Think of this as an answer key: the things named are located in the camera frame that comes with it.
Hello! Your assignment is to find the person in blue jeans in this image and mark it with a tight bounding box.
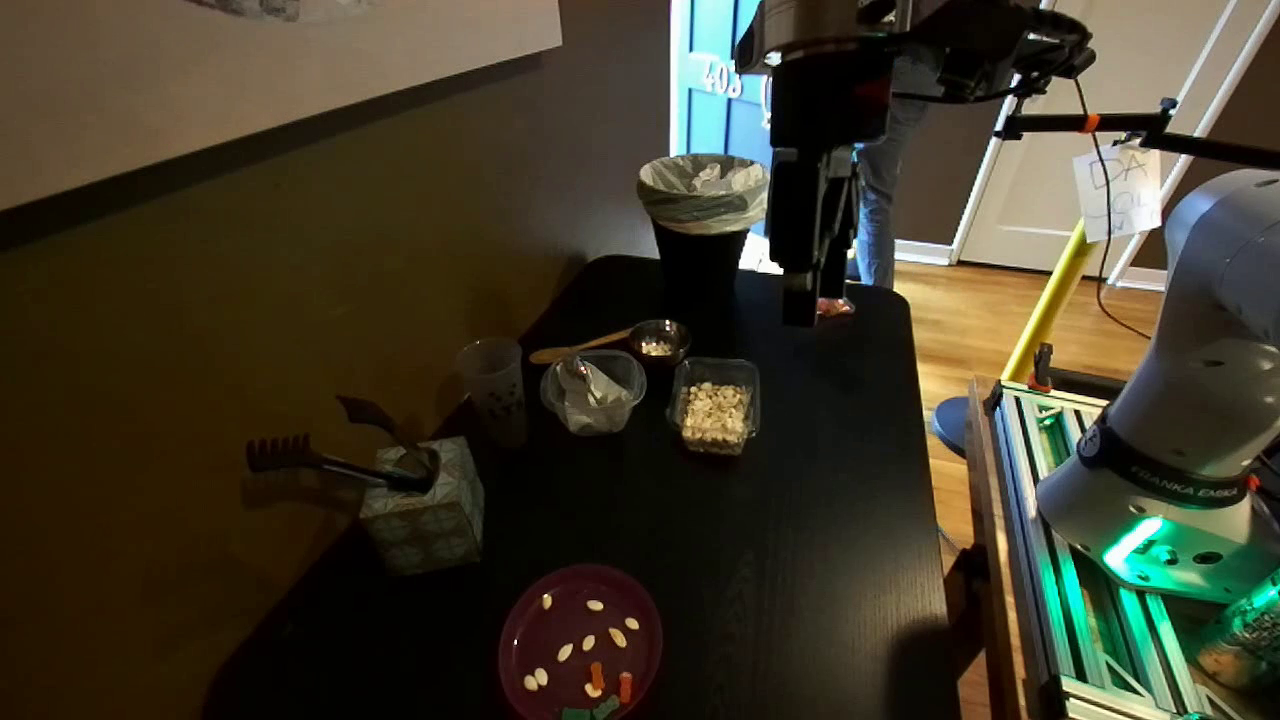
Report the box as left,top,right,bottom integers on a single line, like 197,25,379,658
850,92,931,294

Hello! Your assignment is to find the crumpled white tissue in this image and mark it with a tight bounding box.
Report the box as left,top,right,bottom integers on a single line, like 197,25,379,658
556,355,633,434

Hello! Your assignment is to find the aluminium frame cart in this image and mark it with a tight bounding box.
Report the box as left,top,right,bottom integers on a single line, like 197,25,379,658
965,378,1280,720

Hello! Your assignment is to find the clear plastic bowl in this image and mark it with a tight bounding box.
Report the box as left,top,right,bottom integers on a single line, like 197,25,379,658
535,347,651,439

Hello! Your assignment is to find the yellow slanted pole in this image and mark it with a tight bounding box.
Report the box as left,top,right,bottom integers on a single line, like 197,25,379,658
997,215,1099,394

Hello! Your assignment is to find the blue round floor base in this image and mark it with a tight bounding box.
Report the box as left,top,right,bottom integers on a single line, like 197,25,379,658
923,394,983,459

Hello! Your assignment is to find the white trash bag liner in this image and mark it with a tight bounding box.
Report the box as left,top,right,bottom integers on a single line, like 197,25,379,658
633,154,775,242

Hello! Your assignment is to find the white panel door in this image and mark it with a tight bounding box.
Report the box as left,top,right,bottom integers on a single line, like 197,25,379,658
952,0,1257,281

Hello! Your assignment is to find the black slotted utensil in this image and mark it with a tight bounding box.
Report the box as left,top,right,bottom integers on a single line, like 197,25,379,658
244,434,443,499

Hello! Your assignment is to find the purple plate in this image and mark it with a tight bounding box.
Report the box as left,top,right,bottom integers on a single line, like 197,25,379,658
495,559,669,720

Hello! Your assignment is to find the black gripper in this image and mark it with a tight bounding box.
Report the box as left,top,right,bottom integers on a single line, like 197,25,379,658
767,55,895,332

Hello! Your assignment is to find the white paper tag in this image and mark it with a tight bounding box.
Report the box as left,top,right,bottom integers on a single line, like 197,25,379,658
1067,140,1169,248

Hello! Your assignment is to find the wooden spoon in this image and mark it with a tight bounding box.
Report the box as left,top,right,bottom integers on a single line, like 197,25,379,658
526,321,647,370

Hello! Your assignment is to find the blue door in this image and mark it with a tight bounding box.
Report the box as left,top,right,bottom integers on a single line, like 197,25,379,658
678,0,775,177

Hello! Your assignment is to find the clear square food container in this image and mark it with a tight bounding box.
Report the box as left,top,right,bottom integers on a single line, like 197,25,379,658
669,354,762,459

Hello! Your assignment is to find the black boom stand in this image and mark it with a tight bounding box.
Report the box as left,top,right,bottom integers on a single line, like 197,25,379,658
992,92,1280,177

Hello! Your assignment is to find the white wall board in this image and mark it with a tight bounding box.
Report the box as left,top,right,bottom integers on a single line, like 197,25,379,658
0,0,568,215

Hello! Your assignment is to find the black trash can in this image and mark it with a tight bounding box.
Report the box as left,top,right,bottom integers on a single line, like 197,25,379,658
647,154,775,337

